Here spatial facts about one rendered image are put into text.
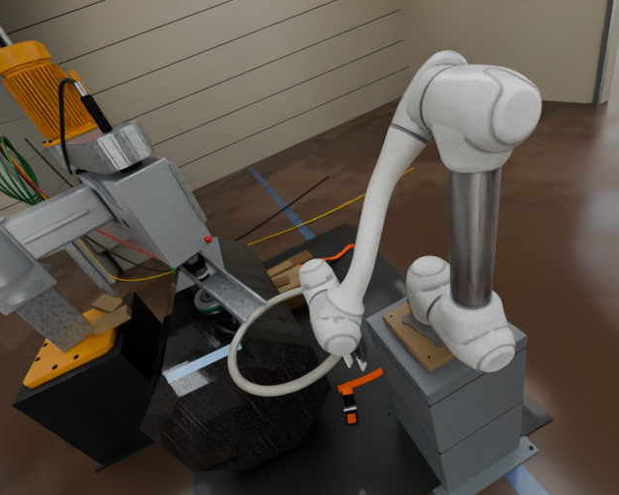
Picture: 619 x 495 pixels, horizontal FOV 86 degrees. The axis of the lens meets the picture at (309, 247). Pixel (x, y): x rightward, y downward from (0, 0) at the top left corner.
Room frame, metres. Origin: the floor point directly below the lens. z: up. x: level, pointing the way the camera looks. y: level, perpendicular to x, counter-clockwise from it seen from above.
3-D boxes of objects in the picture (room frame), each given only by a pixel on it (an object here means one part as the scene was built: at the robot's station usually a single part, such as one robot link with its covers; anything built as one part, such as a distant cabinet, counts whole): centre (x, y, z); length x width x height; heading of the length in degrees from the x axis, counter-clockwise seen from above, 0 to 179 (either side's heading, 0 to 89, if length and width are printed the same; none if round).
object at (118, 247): (4.58, 2.25, 0.43); 1.30 x 0.62 x 0.86; 10
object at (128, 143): (1.70, 0.74, 1.66); 0.96 x 0.25 x 0.17; 34
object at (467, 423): (0.79, -0.33, 0.40); 0.50 x 0.50 x 0.80; 10
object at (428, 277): (0.78, -0.33, 1.00); 0.18 x 0.16 x 0.22; 3
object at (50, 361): (1.68, 1.50, 0.76); 0.49 x 0.49 x 0.05; 7
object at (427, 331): (0.81, -0.33, 0.86); 0.22 x 0.18 x 0.06; 20
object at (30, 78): (1.96, 0.90, 1.95); 0.31 x 0.28 x 0.40; 124
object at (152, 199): (1.47, 0.59, 1.37); 0.36 x 0.22 x 0.45; 34
